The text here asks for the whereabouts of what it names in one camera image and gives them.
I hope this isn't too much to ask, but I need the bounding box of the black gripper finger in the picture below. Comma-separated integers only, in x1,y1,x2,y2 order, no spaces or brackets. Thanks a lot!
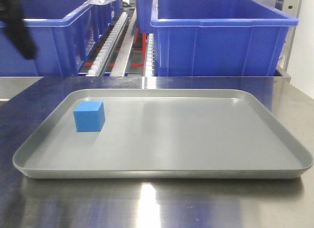
0,0,37,59

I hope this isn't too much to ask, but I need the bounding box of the large blue bin left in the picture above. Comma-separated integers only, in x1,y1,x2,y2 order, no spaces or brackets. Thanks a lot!
0,0,112,77

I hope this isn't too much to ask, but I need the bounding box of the large blue bin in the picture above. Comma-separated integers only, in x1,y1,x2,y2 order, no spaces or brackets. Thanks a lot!
0,0,112,77
151,0,298,77

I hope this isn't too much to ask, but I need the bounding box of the white roller track left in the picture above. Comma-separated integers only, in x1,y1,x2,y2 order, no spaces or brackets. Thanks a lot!
86,12,128,77

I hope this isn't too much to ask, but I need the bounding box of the white roller track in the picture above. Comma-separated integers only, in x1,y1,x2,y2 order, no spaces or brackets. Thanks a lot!
143,33,154,77
86,12,128,77

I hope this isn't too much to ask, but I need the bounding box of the blue cube block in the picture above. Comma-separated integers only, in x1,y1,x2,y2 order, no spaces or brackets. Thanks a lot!
73,100,105,132

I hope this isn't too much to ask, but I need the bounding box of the blue bin rear middle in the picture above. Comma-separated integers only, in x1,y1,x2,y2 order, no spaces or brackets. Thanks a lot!
135,0,153,33

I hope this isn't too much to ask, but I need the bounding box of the white roller track right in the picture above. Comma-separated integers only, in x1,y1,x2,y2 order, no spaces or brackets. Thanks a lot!
143,33,154,77

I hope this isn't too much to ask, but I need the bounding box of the grey plastic tray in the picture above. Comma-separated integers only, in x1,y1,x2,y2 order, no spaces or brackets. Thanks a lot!
13,89,314,179

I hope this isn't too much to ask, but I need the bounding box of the large blue bin right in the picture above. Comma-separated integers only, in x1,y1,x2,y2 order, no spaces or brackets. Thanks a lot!
151,0,298,77

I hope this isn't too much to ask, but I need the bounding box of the steel shelf divider rail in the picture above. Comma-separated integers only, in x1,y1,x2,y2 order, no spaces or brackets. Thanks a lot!
110,8,137,77

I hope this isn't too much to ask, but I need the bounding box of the steel shelf upright post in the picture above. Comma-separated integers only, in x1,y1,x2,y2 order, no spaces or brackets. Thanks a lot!
281,0,302,72

